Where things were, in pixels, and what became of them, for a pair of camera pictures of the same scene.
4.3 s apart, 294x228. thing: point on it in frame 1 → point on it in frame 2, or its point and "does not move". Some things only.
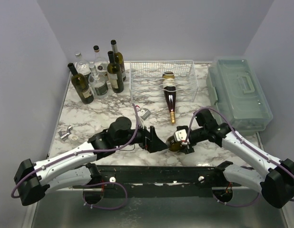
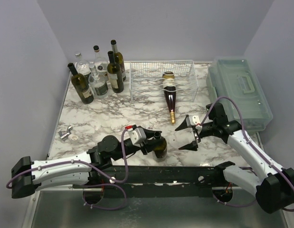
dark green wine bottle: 119,59 does not move
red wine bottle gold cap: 168,79 does not move
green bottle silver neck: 172,145 → 161,152
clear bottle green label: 82,66 does not move
